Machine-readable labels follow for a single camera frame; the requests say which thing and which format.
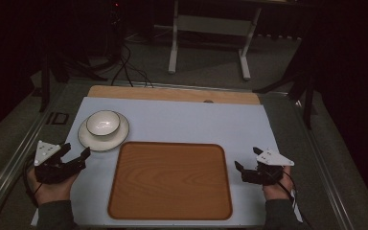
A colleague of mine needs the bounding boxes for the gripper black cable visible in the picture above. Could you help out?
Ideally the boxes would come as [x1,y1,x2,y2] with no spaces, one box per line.
[22,152,43,209]
[277,171,315,230]

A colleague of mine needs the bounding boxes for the white plate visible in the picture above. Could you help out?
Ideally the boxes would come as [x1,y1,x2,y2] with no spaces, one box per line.
[77,111,130,152]

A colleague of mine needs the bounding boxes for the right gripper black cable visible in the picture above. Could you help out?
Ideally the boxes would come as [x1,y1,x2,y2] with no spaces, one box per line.
[277,171,315,230]

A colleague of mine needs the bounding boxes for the black floor cables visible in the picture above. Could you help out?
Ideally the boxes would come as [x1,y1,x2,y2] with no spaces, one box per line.
[109,44,155,89]

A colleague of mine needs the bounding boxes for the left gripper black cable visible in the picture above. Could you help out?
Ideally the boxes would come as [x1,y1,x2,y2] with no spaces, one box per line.
[22,152,43,209]

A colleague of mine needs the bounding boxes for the white bowl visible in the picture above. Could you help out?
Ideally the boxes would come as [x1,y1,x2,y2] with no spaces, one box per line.
[85,109,122,137]

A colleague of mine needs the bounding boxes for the person's right hand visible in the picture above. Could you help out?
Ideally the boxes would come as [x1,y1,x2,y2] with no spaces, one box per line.
[262,173,296,201]

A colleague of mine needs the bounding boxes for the wooden tray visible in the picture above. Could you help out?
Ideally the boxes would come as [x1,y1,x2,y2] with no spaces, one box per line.
[107,141,234,221]

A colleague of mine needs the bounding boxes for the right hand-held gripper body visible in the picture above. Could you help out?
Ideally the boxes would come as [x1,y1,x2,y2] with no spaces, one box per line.
[241,148,295,186]

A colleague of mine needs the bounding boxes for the person's left hand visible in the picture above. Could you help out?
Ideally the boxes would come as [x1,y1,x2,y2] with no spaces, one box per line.
[26,167,81,206]

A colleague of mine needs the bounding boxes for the black metal stand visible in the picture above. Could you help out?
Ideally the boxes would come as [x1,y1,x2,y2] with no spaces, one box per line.
[252,37,320,130]

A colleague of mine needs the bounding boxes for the white table mat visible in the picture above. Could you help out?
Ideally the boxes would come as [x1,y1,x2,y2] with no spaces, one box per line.
[31,96,304,228]

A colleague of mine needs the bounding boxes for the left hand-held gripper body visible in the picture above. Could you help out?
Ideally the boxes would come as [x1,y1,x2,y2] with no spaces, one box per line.
[33,140,87,185]

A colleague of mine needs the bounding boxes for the white metal stand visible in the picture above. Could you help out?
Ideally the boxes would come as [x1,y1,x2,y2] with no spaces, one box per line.
[168,0,263,81]

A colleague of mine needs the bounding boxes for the black tripod stand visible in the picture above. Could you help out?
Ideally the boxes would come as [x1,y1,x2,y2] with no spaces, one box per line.
[38,32,123,113]

